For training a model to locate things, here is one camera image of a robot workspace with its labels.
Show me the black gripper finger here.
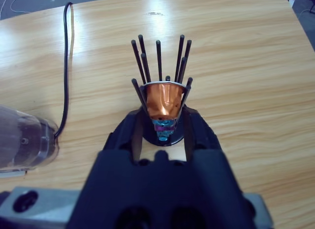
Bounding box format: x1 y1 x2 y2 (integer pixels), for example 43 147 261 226
102 109 145 164
183 108 222 163

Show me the orange coffee capsule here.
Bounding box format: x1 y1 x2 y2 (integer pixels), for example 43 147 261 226
143 81 187 120

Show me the purple coffee capsule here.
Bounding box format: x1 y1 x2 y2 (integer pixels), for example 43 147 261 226
154 124 173 132

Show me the black rod capsule holder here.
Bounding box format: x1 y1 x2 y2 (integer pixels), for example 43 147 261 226
130 34 193 147

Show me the black power cable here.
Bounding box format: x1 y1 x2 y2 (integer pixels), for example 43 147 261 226
54 2 74 138

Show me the thin white cable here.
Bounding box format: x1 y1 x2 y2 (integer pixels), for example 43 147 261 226
0 0 27 14

